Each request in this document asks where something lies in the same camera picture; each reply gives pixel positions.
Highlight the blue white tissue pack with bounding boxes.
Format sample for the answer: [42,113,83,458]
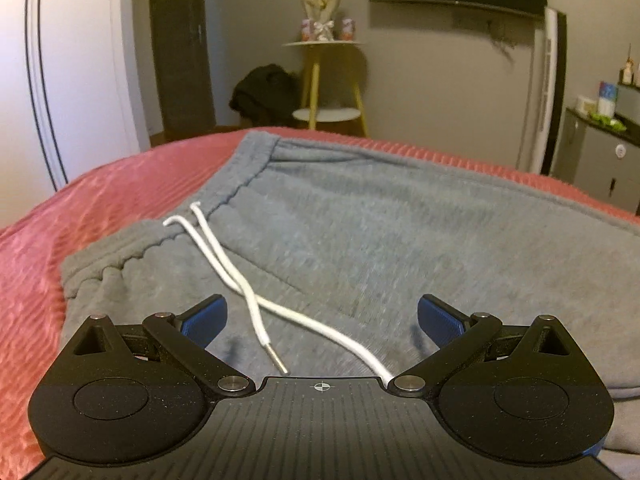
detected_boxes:
[597,81,618,118]

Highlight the white wardrobe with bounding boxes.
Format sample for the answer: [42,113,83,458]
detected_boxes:
[1,0,150,226]

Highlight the pink can left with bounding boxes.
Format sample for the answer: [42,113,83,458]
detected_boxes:
[300,18,314,42]

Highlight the white drawstring cord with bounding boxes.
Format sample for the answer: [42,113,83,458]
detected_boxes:
[162,200,396,384]

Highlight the grey sweatpants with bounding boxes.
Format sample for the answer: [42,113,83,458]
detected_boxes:
[62,132,639,479]

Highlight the red ribbed bedspread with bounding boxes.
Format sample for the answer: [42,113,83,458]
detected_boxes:
[1,128,639,479]

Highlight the dark wooden door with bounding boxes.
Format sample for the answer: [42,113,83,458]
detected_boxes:
[150,0,216,142]

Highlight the round yellow-legged side table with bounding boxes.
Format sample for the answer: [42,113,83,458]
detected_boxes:
[283,40,370,139]

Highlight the pink can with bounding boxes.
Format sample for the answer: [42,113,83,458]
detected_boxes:
[340,18,356,41]
[300,18,314,42]

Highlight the grey dresser cabinet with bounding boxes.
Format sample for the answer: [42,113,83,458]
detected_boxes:
[551,108,639,216]

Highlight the black bag on floor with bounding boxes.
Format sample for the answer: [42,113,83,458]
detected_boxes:
[229,64,299,127]

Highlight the pink can right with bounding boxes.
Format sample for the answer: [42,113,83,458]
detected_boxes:
[340,18,356,41]

